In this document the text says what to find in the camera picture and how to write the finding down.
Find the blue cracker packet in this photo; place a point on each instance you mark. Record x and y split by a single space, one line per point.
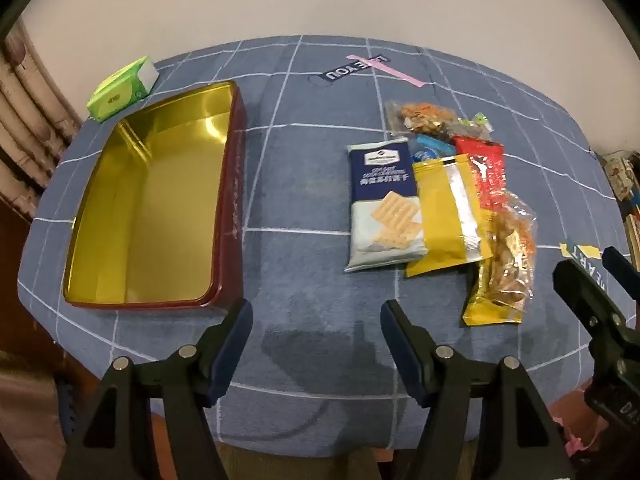
380 185

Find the yellow snack packet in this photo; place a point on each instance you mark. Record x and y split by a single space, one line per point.
440 220

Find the yellow clear-window nut packet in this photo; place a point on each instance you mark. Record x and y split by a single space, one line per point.
505 270

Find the green tissue pack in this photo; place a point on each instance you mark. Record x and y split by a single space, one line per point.
120 92

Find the gold tin box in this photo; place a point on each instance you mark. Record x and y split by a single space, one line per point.
150 210

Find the green small snack packet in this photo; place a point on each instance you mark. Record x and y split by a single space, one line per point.
481 121

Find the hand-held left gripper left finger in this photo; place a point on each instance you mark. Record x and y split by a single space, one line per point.
231 355

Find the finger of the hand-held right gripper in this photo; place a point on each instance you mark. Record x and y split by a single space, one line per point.
580 292
622 270

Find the clear mixed nut packet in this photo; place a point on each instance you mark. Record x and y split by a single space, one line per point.
420 115

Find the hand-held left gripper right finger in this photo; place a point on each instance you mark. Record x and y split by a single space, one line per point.
402 355

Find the blue checked cloth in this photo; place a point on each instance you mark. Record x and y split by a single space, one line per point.
300 260

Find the blue candy wrapper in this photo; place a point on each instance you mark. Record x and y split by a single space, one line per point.
435 142
422 155

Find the red snack packet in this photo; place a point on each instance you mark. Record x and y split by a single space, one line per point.
487 170

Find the cluttered shelf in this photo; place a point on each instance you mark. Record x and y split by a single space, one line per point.
625 185

